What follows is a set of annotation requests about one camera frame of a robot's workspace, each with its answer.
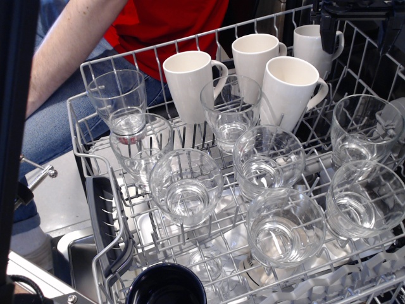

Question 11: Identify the dark blue mug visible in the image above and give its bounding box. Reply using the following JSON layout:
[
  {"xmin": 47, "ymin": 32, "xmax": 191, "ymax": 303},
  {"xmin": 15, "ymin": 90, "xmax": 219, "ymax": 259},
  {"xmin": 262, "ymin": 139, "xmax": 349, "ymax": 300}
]
[{"xmin": 126, "ymin": 263, "xmax": 208, "ymax": 303}]

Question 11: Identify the white mug back middle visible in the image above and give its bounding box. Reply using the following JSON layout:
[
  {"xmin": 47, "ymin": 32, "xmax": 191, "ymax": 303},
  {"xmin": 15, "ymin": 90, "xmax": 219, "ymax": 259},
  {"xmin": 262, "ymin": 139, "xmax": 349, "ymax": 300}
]
[{"xmin": 232, "ymin": 34, "xmax": 287, "ymax": 87}]

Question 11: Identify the person forearm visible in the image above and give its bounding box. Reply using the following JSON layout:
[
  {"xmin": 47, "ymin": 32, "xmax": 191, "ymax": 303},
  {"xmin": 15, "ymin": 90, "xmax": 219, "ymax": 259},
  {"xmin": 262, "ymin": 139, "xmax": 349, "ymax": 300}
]
[{"xmin": 25, "ymin": 1, "xmax": 127, "ymax": 118}]

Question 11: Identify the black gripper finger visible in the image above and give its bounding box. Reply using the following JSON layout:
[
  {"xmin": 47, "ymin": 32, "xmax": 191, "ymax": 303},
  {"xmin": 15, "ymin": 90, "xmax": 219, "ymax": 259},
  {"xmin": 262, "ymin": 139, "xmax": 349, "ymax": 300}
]
[
  {"xmin": 320, "ymin": 12, "xmax": 336, "ymax": 54},
  {"xmin": 378, "ymin": 17, "xmax": 402, "ymax": 56}
]

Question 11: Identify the blue jeans leg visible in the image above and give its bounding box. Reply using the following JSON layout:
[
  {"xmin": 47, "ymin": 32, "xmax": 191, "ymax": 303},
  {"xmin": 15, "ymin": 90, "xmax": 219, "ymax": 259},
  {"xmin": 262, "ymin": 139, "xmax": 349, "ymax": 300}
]
[{"xmin": 12, "ymin": 0, "xmax": 173, "ymax": 223}]

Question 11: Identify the black vertical frame post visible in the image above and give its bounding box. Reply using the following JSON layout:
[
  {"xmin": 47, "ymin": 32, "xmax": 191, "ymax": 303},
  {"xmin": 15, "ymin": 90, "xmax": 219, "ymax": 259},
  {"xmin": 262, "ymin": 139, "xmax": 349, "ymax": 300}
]
[{"xmin": 1, "ymin": 1, "xmax": 39, "ymax": 303}]

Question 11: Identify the white mug front right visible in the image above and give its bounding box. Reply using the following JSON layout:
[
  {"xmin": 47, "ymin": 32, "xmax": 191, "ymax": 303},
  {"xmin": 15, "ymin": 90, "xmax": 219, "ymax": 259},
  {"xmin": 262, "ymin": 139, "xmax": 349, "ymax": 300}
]
[{"xmin": 260, "ymin": 56, "xmax": 329, "ymax": 131}]

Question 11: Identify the clear glass right back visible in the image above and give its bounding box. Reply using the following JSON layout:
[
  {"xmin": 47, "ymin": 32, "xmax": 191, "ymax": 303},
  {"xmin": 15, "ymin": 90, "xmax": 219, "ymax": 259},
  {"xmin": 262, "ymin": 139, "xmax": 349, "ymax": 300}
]
[{"xmin": 330, "ymin": 94, "xmax": 404, "ymax": 170}]

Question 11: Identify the clear glass centre back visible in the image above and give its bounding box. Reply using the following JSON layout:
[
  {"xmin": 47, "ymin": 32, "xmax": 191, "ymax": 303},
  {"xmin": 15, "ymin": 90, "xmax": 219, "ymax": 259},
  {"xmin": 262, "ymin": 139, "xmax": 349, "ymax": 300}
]
[{"xmin": 200, "ymin": 75, "xmax": 262, "ymax": 155}]

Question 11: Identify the white mug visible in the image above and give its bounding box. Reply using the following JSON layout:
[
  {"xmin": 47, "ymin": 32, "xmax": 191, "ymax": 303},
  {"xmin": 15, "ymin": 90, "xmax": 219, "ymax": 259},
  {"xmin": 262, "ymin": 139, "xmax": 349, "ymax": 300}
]
[
  {"xmin": 232, "ymin": 34, "xmax": 287, "ymax": 87},
  {"xmin": 163, "ymin": 51, "xmax": 228, "ymax": 124},
  {"xmin": 260, "ymin": 56, "xmax": 329, "ymax": 131},
  {"xmin": 293, "ymin": 24, "xmax": 345, "ymax": 80}
]

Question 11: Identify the clear glass right front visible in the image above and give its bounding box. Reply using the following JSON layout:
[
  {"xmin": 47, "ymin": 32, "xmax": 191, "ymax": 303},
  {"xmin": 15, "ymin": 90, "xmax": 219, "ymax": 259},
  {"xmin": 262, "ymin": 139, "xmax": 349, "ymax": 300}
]
[{"xmin": 325, "ymin": 160, "xmax": 404, "ymax": 239}]

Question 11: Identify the white sock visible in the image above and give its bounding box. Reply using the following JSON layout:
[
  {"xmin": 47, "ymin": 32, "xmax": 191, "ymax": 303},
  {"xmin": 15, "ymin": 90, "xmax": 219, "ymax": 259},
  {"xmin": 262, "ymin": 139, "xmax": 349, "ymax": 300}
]
[{"xmin": 10, "ymin": 214, "xmax": 53, "ymax": 270}]

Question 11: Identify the clear glass under tall glass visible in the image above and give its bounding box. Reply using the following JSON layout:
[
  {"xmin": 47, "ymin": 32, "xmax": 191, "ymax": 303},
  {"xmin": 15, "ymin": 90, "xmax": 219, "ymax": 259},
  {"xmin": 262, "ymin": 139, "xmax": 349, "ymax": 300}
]
[{"xmin": 109, "ymin": 113, "xmax": 174, "ymax": 193}]

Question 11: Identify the grey wire dishwasher rack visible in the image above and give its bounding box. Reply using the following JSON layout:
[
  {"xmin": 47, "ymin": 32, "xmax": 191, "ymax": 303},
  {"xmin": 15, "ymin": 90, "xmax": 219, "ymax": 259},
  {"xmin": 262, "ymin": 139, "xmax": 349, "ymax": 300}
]
[{"xmin": 67, "ymin": 21, "xmax": 404, "ymax": 303}]

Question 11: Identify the tall clear glass left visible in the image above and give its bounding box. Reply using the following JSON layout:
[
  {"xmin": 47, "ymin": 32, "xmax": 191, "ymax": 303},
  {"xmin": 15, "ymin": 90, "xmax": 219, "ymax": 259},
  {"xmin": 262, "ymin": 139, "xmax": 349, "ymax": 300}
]
[{"xmin": 87, "ymin": 69, "xmax": 147, "ymax": 136}]

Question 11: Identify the metal clamp rod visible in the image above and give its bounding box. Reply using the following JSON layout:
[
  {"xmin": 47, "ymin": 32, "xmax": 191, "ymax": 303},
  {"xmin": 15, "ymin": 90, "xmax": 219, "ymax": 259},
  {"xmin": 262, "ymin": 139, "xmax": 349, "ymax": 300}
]
[{"xmin": 14, "ymin": 154, "xmax": 58, "ymax": 210}]

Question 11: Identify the white mug front left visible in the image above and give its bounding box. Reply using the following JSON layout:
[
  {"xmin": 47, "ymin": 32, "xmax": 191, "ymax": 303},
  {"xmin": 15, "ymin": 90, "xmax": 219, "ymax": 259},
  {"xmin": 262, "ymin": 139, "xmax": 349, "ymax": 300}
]
[{"xmin": 163, "ymin": 51, "xmax": 228, "ymax": 124}]

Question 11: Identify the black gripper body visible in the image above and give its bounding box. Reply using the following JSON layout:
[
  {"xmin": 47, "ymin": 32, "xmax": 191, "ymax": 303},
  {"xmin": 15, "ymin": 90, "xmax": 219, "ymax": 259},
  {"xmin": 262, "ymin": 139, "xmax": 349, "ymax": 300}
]
[{"xmin": 312, "ymin": 0, "xmax": 404, "ymax": 22}]

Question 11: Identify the grey plastic rack clip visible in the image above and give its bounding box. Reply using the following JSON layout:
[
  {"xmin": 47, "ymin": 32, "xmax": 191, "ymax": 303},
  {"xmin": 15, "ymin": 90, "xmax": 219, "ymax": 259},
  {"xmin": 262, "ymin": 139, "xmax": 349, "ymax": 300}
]
[{"xmin": 376, "ymin": 97, "xmax": 404, "ymax": 139}]

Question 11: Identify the clear glass front centre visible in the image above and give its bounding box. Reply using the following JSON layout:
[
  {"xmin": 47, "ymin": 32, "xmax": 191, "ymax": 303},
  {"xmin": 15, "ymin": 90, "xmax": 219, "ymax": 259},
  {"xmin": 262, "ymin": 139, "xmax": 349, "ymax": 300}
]
[{"xmin": 246, "ymin": 188, "xmax": 326, "ymax": 268}]

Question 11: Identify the clear glass centre left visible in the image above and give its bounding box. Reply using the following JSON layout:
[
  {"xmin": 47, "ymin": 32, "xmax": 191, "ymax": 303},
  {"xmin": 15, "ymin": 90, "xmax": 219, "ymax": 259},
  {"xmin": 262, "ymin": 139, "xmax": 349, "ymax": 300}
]
[{"xmin": 149, "ymin": 148, "xmax": 223, "ymax": 228}]

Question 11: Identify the small clear glass lower rack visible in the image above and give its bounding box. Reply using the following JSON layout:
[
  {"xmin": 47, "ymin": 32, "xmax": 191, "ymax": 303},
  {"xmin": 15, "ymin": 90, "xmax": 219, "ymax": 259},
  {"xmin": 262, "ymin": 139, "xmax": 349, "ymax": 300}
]
[{"xmin": 188, "ymin": 249, "xmax": 224, "ymax": 283}]

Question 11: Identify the white mug back right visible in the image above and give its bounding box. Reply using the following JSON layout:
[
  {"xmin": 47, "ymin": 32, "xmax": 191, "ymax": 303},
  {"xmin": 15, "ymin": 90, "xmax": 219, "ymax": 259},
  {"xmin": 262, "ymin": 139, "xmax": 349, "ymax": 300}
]
[{"xmin": 293, "ymin": 24, "xmax": 345, "ymax": 80}]

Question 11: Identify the grey rack side handle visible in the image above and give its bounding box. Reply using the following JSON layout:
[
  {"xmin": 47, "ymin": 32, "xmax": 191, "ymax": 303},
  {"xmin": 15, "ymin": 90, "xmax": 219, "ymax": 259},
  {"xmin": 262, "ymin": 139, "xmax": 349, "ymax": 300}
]
[{"xmin": 86, "ymin": 177, "xmax": 132, "ymax": 278}]

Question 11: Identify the red shirt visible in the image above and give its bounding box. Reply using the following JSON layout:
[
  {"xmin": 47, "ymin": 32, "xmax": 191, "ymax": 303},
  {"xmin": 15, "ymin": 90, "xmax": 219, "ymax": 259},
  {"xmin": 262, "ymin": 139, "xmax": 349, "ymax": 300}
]
[{"xmin": 104, "ymin": 0, "xmax": 228, "ymax": 80}]

